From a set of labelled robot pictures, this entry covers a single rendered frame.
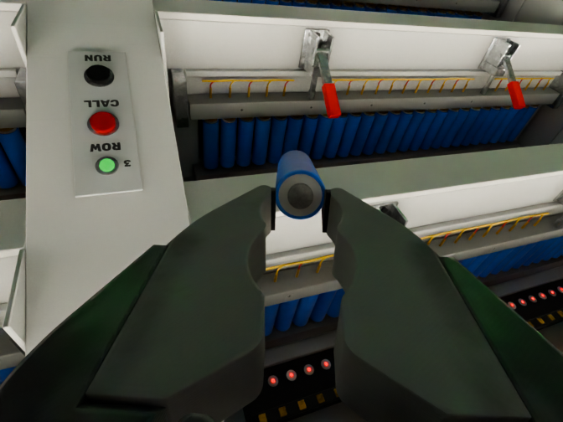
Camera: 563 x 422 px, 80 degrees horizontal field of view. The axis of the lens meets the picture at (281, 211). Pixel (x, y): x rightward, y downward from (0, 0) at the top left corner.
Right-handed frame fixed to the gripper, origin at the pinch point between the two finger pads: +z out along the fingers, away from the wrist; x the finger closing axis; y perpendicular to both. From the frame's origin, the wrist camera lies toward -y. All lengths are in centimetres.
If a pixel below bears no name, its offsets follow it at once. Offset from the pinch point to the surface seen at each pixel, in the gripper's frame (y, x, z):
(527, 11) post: -6, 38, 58
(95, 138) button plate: 2.3, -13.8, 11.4
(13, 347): 14.4, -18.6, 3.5
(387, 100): 3.9, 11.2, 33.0
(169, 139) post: 2.8, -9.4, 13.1
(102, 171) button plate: 3.9, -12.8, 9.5
